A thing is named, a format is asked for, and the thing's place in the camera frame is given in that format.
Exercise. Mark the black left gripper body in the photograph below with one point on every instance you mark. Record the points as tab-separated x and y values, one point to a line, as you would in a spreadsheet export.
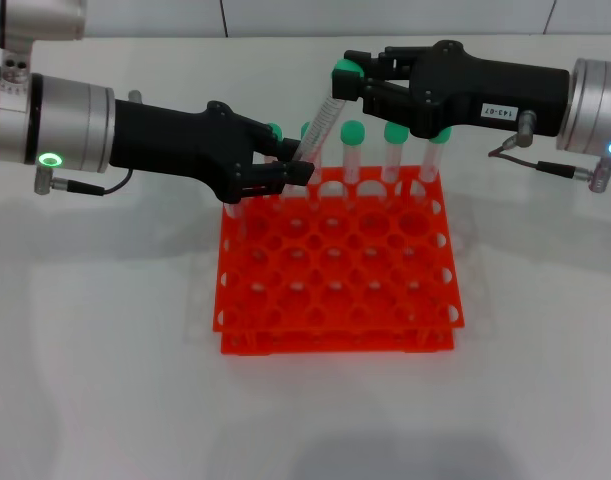
185	145

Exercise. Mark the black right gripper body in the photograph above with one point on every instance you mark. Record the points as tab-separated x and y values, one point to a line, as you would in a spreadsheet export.
460	90

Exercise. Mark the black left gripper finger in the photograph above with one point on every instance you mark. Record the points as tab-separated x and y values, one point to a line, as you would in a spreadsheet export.
280	152
300	173

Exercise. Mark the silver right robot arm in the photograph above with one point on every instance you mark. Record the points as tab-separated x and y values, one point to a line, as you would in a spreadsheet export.
595	105

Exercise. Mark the orange test tube rack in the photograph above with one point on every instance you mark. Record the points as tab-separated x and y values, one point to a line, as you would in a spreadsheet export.
335	327

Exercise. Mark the green-capped clear test tube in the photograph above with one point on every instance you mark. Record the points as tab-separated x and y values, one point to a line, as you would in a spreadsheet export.
237	220
275	131
396	134
304	131
325	115
431	160
352	134

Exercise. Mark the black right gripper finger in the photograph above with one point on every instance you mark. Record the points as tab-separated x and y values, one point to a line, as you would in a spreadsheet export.
395	57
345	87

